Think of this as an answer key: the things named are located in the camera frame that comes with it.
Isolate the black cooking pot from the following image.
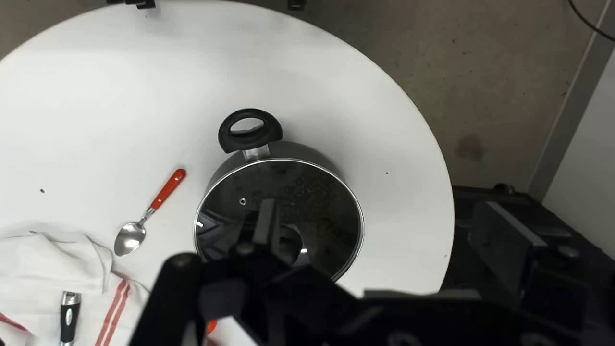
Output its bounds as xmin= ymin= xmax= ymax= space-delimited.
xmin=194 ymin=107 xmax=363 ymax=280

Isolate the red handled metal spoon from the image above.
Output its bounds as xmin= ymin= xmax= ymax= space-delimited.
xmin=113 ymin=167 xmax=186 ymax=255

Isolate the glass pot lid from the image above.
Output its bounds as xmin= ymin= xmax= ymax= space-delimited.
xmin=196 ymin=159 xmax=361 ymax=280

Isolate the white red striped cloth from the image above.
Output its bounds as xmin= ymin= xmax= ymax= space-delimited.
xmin=0 ymin=224 xmax=148 ymax=346

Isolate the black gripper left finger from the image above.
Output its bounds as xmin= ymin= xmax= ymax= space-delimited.
xmin=130 ymin=196 xmax=284 ymax=346

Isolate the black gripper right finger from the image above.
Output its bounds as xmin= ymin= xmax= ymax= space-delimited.
xmin=469 ymin=199 xmax=615 ymax=346

